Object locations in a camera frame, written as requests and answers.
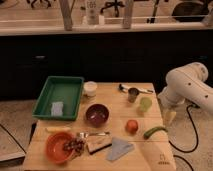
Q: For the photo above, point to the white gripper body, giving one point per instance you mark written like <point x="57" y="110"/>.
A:
<point x="169" y="116"/>

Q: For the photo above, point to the red apple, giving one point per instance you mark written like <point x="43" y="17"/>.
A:
<point x="131" y="126"/>

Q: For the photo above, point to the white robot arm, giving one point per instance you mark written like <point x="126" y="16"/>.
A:
<point x="186" y="83"/>

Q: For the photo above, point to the light green cup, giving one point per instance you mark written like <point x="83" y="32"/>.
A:
<point x="145" y="104"/>

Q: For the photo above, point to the metal measuring cup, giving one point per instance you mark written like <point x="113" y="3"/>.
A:
<point x="132" y="94"/>

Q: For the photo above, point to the white paper cup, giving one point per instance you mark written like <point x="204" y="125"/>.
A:
<point x="90" y="88"/>

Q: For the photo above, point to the blue folded cloth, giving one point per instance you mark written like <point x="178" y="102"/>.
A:
<point x="118" y="149"/>

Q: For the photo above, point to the dark purple bowl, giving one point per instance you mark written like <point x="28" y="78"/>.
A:
<point x="97" y="115"/>

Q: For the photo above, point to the silver metal spoon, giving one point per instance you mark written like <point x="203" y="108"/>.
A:
<point x="85" y="135"/>

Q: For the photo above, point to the bunch of dark grapes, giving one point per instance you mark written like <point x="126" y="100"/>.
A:
<point x="75" y="144"/>

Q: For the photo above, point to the green plastic tray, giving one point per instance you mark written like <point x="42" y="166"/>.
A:
<point x="65" y="89"/>

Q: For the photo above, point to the pale blue sponge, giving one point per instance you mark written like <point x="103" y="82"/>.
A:
<point x="57" y="109"/>

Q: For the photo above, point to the orange plastic bowl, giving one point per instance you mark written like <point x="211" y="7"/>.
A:
<point x="54" y="147"/>

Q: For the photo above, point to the black-handled utensil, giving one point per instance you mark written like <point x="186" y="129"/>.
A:
<point x="126" y="88"/>

